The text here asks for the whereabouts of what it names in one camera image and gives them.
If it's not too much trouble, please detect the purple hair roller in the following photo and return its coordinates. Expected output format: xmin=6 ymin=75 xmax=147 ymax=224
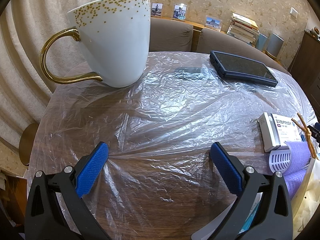
xmin=268 ymin=141 xmax=311 ymax=199

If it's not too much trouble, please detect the white medicine box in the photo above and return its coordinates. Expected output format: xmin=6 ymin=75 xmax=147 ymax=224
xmin=258 ymin=112 xmax=302 ymax=152

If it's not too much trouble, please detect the dark wooden cabinet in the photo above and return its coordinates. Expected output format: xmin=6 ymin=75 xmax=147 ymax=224
xmin=289 ymin=31 xmax=320 ymax=120

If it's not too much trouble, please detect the grey speaker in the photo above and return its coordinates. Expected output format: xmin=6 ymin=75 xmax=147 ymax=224
xmin=266 ymin=33 xmax=284 ymax=58

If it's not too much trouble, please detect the small blue grey box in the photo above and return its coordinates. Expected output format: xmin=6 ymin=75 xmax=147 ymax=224
xmin=255 ymin=33 xmax=268 ymax=51

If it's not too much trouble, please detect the dark blue phone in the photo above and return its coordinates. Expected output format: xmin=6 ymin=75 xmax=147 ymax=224
xmin=209 ymin=50 xmax=278 ymax=87

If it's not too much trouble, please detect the clear plastic table cover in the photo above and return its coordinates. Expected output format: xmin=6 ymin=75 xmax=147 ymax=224
xmin=28 ymin=52 xmax=317 ymax=239

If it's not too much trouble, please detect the stack of books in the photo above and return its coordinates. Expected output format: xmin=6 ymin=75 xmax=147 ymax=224
xmin=227 ymin=12 xmax=260 ymax=45

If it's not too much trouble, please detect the brown sofa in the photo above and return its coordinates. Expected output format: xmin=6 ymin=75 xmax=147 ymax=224
xmin=149 ymin=17 xmax=288 ymax=74

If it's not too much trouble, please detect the beige curtain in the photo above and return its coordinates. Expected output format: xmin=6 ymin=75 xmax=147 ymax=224
xmin=1 ymin=0 xmax=94 ymax=146

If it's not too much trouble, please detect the photo frame right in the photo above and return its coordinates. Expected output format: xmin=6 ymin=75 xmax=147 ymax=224
xmin=205 ymin=16 xmax=222 ymax=30

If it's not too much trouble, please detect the photo frame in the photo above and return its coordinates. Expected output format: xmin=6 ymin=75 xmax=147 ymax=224
xmin=205 ymin=16 xmax=222 ymax=30
xmin=151 ymin=3 xmax=163 ymax=17
xmin=172 ymin=3 xmax=187 ymax=21

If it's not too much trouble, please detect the photo frame middle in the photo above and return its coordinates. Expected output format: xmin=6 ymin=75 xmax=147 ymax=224
xmin=172 ymin=3 xmax=187 ymax=21

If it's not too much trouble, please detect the white mug with gold handle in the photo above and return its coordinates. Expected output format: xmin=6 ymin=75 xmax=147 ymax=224
xmin=40 ymin=0 xmax=151 ymax=88

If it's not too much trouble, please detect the photo frame left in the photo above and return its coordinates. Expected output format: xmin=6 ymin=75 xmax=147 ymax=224
xmin=151 ymin=3 xmax=163 ymax=17

